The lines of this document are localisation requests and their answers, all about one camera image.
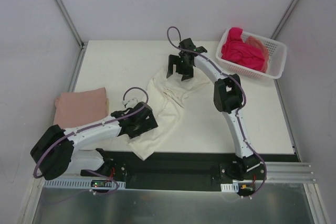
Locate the aluminium corner post left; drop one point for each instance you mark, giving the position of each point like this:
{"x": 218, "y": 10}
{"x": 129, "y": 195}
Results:
{"x": 60, "y": 5}

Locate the crumpled red t shirt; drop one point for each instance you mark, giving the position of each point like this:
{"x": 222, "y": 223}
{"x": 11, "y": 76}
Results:
{"x": 237, "y": 51}

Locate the white slotted cable duct left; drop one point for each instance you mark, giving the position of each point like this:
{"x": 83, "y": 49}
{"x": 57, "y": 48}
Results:
{"x": 80, "y": 183}

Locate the crumpled salmon pink garment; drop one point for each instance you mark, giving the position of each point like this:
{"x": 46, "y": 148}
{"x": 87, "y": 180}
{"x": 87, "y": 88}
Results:
{"x": 253, "y": 42}

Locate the white plastic laundry basket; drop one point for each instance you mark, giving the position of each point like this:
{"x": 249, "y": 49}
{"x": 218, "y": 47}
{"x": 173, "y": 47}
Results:
{"x": 276, "y": 62}

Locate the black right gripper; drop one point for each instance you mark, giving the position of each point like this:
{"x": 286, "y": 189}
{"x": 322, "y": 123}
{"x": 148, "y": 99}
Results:
{"x": 180, "y": 65}

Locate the aluminium corner post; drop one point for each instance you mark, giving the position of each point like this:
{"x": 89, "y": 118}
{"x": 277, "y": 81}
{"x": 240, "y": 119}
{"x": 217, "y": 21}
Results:
{"x": 60, "y": 5}
{"x": 284, "y": 19}

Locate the cream white t shirt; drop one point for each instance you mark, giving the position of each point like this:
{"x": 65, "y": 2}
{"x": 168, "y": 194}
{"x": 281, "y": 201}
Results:
{"x": 166, "y": 98}

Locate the folded pink t shirt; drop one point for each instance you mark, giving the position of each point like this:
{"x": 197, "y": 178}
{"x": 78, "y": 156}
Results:
{"x": 75, "y": 109}

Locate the aluminium front rail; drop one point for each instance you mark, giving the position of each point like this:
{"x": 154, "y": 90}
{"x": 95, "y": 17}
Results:
{"x": 290, "y": 172}

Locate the aluminium corner post right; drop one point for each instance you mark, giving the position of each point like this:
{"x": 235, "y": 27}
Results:
{"x": 284, "y": 19}

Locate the white slotted cable duct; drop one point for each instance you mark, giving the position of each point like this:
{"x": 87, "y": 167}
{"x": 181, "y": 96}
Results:
{"x": 80, "y": 183}
{"x": 230, "y": 188}

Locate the white slotted cable duct right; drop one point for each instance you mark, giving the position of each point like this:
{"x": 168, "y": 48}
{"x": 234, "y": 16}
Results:
{"x": 230, "y": 188}

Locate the folded beige t shirt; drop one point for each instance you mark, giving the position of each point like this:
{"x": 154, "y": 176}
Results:
{"x": 107, "y": 106}

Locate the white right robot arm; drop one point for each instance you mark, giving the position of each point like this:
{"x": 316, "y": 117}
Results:
{"x": 229, "y": 98}

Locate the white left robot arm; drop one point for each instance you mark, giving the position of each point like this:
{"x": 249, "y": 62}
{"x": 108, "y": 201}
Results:
{"x": 56, "y": 149}

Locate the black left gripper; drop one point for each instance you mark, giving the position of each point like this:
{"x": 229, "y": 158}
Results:
{"x": 143, "y": 123}

